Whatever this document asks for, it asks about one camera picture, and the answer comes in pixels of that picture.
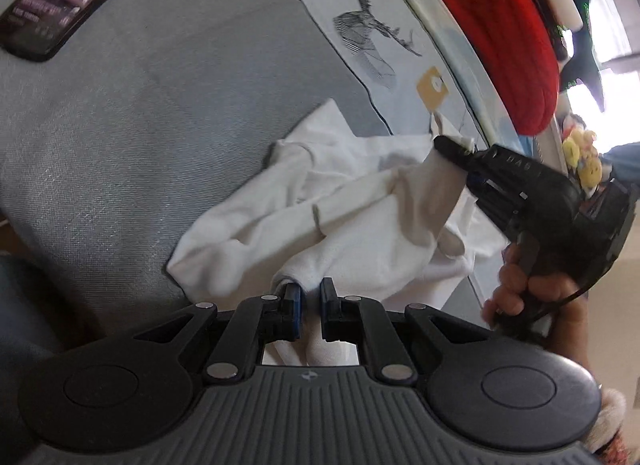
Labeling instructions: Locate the white t-shirt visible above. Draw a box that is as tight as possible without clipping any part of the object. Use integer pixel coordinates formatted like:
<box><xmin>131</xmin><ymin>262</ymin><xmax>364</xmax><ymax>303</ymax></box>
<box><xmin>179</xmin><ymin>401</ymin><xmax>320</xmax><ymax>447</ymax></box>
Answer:
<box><xmin>164</xmin><ymin>96</ymin><xmax>511</xmax><ymax>367</ymax></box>

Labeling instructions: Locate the person's right hand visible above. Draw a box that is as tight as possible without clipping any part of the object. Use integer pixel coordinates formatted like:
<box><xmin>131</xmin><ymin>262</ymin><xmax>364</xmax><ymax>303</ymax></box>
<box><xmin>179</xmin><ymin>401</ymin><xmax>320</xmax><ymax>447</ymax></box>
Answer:
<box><xmin>480</xmin><ymin>242</ymin><xmax>594</xmax><ymax>371</ymax></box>

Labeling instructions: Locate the deer print bed sheet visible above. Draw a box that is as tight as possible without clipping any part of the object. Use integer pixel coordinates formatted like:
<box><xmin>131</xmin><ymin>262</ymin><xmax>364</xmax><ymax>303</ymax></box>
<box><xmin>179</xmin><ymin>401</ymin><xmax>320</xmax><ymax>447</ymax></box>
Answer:
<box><xmin>299</xmin><ymin>0</ymin><xmax>486</xmax><ymax>144</ymax></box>

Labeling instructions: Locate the yellow bear plush toy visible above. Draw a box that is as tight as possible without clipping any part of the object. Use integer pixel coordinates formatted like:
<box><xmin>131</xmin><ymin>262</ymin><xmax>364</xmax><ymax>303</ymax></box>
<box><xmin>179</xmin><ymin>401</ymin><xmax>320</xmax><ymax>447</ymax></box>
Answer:
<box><xmin>561</xmin><ymin>113</ymin><xmax>603</xmax><ymax>197</ymax></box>

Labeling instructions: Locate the right blue curtain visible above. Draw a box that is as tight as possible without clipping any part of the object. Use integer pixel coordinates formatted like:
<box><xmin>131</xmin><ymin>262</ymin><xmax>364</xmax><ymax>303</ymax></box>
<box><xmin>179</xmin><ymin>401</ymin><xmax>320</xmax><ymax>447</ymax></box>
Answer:
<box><xmin>601</xmin><ymin>142</ymin><xmax>640</xmax><ymax>185</ymax></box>

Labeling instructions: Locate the red folded quilt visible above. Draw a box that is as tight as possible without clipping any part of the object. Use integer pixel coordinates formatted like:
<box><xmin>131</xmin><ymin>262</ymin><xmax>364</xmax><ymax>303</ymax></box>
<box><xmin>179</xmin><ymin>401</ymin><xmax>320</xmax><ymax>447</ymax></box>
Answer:
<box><xmin>442</xmin><ymin>0</ymin><xmax>560</xmax><ymax>136</ymax></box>

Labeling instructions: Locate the dark teal shark plush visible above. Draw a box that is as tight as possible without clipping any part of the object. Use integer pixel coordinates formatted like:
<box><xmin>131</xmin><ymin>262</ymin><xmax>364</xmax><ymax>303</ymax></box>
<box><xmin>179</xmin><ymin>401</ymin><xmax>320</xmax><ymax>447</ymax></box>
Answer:
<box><xmin>549</xmin><ymin>0</ymin><xmax>609</xmax><ymax>114</ymax></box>

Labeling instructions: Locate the light blue patterned blanket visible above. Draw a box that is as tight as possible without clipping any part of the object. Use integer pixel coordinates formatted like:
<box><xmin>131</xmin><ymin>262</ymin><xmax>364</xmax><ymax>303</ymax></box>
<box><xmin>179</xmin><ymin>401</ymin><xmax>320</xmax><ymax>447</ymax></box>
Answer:
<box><xmin>405</xmin><ymin>0</ymin><xmax>523</xmax><ymax>153</ymax></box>

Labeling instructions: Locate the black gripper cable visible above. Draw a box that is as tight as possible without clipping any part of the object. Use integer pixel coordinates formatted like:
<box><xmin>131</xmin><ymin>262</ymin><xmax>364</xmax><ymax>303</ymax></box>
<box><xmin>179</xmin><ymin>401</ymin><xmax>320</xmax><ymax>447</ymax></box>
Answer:
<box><xmin>524</xmin><ymin>253</ymin><xmax>622</xmax><ymax>325</ymax></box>

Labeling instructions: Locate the window with white frame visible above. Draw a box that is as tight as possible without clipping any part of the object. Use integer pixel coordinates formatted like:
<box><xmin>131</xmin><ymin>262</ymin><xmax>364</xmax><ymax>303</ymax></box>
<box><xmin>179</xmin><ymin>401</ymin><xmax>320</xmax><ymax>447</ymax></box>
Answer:
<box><xmin>568</xmin><ymin>0</ymin><xmax>639</xmax><ymax>153</ymax></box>

